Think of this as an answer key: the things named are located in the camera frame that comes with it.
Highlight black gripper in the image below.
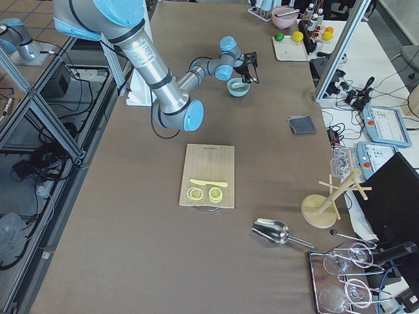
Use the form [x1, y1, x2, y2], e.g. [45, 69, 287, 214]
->
[234, 58, 249, 83]

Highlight white ceramic spoon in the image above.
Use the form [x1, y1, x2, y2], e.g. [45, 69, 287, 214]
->
[231, 82, 247, 89]

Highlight light green bowl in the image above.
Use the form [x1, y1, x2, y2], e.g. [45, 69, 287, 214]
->
[227, 77, 250, 97]

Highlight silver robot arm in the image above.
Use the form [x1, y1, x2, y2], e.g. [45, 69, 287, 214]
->
[53, 0, 251, 131]

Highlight pink bowl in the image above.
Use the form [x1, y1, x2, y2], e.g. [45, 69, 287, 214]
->
[272, 7, 299, 29]

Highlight beige rabbit tray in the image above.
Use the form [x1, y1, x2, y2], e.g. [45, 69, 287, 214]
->
[272, 35, 308, 61]

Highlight green lime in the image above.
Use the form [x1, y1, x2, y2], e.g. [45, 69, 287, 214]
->
[274, 33, 285, 42]

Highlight yellow lemon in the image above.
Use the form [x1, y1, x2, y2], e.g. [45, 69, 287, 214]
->
[322, 31, 333, 41]
[291, 31, 304, 43]

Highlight grey folded cloth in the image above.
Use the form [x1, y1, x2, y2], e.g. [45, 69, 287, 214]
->
[287, 114, 317, 135]

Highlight bottle rack with bottles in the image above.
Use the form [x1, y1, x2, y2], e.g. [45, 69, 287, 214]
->
[298, 3, 323, 54]

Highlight black power strip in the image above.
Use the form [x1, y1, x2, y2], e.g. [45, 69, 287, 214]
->
[323, 69, 346, 98]

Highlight bamboo cutting board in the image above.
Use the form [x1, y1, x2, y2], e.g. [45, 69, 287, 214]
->
[179, 144, 235, 209]

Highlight yellow plastic knife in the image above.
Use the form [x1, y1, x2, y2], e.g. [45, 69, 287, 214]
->
[189, 179, 228, 188]

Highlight stacked lemon slices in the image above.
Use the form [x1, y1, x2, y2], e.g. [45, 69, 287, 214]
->
[208, 186, 223, 203]

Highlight clear plastic container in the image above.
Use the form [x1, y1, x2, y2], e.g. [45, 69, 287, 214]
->
[330, 147, 355, 180]

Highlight upper teach pendant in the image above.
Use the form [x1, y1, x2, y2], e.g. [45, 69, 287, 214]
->
[362, 105, 412, 148]

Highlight teach pendant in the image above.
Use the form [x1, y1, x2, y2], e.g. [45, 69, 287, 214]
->
[355, 141, 399, 179]
[362, 105, 412, 148]

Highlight lower teach pendant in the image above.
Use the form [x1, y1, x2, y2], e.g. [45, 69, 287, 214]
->
[355, 141, 399, 179]

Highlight wooden mug tree stand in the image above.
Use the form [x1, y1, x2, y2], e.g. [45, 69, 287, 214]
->
[301, 151, 372, 228]

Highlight steel scoop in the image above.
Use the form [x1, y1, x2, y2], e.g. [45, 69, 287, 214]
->
[251, 218, 314, 249]

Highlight black monitor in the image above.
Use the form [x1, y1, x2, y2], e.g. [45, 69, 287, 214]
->
[356, 152, 418, 243]

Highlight upper wine glass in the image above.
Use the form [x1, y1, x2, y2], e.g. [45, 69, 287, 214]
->
[323, 242, 373, 275]

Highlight wine glass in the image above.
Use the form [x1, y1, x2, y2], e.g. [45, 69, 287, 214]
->
[318, 279, 372, 313]
[323, 242, 373, 275]

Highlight lower wine glass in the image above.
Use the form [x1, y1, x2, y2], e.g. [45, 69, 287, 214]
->
[318, 279, 372, 313]

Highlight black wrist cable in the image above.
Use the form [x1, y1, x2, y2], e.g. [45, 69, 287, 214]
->
[245, 61, 261, 84]

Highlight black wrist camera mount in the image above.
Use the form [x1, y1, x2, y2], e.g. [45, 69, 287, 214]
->
[244, 52, 258, 69]

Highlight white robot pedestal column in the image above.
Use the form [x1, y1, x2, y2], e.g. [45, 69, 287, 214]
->
[120, 1, 172, 106]

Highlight lemon slice near handle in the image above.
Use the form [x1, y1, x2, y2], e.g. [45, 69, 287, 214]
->
[186, 187, 204, 201]

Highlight aluminium frame post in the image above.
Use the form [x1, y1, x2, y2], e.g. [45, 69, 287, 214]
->
[313, 0, 370, 102]

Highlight wire glass rack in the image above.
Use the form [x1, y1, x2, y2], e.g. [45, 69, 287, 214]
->
[308, 243, 392, 313]

